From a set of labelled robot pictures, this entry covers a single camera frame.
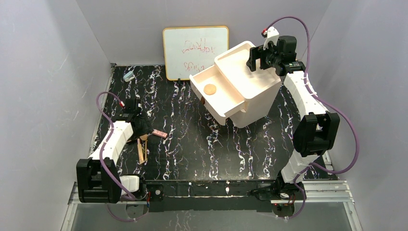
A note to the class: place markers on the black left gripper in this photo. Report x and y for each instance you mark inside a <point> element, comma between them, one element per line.
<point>142,128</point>

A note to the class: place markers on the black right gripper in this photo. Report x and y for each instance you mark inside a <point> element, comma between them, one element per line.
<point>255,57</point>

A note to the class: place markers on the teardrop orange makeup sponge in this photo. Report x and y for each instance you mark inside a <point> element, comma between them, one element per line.
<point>144,137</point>

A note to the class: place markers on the pink lipstick box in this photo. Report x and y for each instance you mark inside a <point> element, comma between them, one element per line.
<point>159,133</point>

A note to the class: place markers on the white drawer organizer box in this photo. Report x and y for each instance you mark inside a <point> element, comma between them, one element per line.
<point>258,88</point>

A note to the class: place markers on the white top drawer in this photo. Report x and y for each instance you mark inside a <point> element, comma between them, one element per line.
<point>225,102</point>

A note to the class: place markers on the round orange makeup sponge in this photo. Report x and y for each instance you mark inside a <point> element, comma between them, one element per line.
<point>210,89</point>

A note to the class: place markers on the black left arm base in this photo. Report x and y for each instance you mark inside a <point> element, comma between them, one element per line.
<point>149,191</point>

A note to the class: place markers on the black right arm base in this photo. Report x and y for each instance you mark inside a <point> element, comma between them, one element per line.
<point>277,193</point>

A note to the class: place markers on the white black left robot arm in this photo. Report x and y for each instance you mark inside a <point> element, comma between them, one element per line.
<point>98,180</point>

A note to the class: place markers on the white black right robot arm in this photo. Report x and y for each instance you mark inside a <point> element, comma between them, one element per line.
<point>318,127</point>

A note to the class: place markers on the light blue small stapler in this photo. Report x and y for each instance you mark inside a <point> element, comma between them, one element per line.
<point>128,76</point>

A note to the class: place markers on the yellow framed whiteboard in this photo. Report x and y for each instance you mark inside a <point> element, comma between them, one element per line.
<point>190,50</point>

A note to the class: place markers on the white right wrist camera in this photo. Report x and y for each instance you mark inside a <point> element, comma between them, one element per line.
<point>271,34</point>

